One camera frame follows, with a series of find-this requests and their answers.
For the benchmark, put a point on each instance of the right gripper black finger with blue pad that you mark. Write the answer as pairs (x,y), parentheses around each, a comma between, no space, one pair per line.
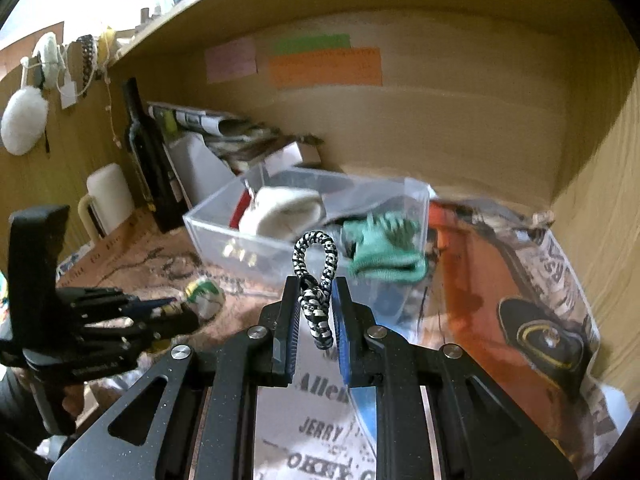
(438,413)
(192,414)

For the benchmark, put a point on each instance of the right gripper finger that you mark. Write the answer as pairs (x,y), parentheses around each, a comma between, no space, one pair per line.
(106,303)
(142,334)

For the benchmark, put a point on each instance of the yellow white floral scrunchie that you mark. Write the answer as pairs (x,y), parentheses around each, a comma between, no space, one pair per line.
(205,298)

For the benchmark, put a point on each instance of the red felt square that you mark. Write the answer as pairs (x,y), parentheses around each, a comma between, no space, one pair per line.
(241,207)

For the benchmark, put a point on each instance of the white knitted sock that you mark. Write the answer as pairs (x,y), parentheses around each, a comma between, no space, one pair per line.
(282,213)

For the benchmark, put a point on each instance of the green knitted cloth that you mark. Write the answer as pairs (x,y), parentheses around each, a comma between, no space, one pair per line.
(382,248)

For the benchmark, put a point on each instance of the white mug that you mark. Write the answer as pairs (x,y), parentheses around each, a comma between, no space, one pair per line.
(107,204)

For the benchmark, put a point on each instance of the dark wine bottle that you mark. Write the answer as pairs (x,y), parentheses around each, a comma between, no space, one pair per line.
(160,186)

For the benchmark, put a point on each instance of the white fluffy pompom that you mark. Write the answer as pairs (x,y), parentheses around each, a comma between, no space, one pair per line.
(24,120)

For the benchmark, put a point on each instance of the stack of newspapers and books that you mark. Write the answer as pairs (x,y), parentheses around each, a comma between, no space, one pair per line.
(236,140)

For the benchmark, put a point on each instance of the clear plastic storage box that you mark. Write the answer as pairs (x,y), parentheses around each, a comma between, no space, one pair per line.
(345,197)

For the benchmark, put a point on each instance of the pink sticky note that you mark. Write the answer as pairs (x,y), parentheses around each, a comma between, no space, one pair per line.
(231,61)

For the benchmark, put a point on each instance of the orange sticky note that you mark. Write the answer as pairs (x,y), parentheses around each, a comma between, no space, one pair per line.
(333,67)

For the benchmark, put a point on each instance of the green sticky note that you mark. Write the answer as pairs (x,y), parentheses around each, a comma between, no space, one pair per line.
(303,44)

